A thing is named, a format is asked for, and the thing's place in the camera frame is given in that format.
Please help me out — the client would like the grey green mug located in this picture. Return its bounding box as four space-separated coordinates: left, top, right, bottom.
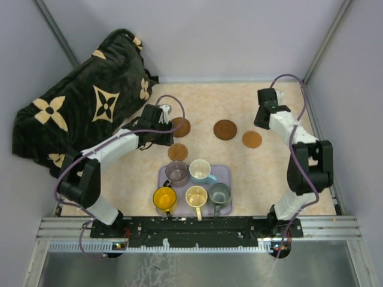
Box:
208 183 232 218

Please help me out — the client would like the light brown small coaster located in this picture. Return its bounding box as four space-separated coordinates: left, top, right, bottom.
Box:
242 131 262 149
168 143 189 161

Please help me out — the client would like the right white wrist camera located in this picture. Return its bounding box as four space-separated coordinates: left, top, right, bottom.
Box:
275 89 284 106

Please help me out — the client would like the cream and blue mug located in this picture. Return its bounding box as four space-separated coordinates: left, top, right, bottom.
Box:
189 159 217 184

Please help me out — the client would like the transparent purple cup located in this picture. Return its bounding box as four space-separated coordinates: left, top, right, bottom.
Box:
163 161 189 188

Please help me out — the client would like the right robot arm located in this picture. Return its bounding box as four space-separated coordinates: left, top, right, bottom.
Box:
254 87 333 237

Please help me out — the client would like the brown grooved coaster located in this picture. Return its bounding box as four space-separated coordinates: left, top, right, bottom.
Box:
171 117 191 138

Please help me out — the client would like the dark brown coaster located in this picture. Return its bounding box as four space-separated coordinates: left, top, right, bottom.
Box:
213 120 237 141

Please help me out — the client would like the black floral plush blanket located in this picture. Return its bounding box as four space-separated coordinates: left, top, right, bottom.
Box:
11 29 159 177

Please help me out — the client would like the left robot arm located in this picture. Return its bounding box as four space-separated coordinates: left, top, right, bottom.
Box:
55 104 174 226

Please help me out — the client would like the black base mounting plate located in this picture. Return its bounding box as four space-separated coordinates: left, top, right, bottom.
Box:
90 216 288 248

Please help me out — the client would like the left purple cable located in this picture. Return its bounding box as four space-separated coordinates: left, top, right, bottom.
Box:
53 94 186 259

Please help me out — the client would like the lavender plastic tray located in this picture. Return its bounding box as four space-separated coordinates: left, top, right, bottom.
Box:
157 165 231 217

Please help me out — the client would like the yellow transparent mug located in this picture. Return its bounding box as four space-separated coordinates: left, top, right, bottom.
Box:
153 187 178 218

